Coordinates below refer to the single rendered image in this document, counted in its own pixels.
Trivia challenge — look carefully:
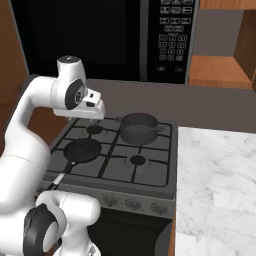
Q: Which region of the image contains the brown wooden cupboard panel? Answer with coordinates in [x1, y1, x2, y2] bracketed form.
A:
[0, 0, 69, 158]

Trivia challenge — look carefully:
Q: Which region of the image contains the grey oven door handle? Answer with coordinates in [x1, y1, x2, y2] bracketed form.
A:
[154, 222, 174, 256]

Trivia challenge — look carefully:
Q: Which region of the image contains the black frying pan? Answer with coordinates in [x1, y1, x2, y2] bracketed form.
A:
[35, 137, 103, 198]

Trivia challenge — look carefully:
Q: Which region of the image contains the wooden open shelf cupboard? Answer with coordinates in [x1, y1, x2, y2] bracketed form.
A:
[187, 0, 256, 91]

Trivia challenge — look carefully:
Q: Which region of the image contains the dark grey pot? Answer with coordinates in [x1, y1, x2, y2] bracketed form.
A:
[119, 112, 165, 146]

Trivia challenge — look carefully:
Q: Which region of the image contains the black oven door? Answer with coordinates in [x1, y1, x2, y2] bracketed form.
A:
[85, 209, 174, 256]

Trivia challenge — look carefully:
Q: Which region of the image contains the black microwave oven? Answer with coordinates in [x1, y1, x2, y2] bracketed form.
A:
[9, 0, 201, 85]

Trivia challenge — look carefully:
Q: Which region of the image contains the grey gas stove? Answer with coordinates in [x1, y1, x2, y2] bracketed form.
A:
[37, 116, 178, 220]

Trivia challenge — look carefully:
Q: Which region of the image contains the grey microwave door handle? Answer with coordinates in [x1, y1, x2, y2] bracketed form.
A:
[139, 0, 150, 83]

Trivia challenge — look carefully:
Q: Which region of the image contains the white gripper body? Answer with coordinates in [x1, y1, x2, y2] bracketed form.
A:
[52, 99, 107, 121]

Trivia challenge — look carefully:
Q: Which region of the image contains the grey stove knob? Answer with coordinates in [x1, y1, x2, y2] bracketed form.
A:
[125, 197, 142, 211]
[151, 201, 169, 216]
[102, 194, 119, 208]

